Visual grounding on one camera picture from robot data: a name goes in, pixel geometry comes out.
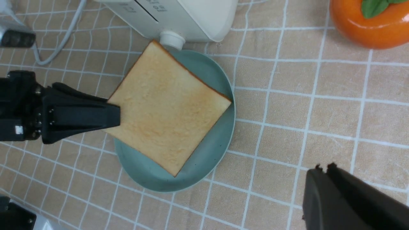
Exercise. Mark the checkered peach tablecloth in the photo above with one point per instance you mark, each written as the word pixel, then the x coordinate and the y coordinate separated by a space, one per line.
pixel 304 95

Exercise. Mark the orange persimmon with green leaf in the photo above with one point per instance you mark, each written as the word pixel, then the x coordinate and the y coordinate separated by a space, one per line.
pixel 373 24

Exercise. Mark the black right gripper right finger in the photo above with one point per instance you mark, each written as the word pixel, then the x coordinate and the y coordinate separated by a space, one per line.
pixel 336 200

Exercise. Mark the light green plate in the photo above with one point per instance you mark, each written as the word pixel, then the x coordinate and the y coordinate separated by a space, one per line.
pixel 209 152

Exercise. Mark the toast slice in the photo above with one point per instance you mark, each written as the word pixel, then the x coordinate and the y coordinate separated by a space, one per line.
pixel 166 110

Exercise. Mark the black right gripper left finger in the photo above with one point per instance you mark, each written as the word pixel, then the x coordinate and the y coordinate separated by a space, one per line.
pixel 67 112

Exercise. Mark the white two-slot toaster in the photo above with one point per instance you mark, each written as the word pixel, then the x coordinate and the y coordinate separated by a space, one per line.
pixel 175 22

